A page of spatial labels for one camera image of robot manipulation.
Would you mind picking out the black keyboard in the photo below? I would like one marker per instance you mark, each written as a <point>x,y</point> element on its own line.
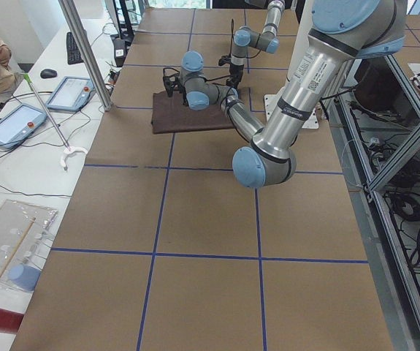
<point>73,53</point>

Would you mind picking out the dark brown t-shirt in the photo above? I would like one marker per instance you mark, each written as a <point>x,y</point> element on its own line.
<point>217,107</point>

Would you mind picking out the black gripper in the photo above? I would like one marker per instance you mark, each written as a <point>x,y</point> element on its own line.
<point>235,71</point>

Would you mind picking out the aluminium frame post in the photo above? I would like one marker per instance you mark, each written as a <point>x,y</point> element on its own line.
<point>76,27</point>

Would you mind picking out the teach pendant tablet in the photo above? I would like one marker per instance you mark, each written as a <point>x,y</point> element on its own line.
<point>17,125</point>
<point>71,94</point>

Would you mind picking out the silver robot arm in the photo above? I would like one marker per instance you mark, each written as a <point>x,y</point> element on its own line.
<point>341,31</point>
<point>245,38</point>

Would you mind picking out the far teach pendant tablet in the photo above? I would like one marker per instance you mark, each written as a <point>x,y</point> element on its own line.
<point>71,94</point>

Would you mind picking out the metal reacher grabber stick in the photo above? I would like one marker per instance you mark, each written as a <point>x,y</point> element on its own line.
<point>68,149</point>

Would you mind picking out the near teach pendant tablet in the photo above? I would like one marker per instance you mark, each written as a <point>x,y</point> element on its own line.
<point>17,125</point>

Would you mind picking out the black computer mouse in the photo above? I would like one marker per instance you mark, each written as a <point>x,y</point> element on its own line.
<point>48,73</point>

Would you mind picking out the blue plastic cup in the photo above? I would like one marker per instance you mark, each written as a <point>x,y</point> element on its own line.
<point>24,276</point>

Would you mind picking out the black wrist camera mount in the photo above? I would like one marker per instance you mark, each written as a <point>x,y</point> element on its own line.
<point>223,60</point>
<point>171,80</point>

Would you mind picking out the clear plastic bag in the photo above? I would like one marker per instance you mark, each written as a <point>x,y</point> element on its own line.
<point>25,237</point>

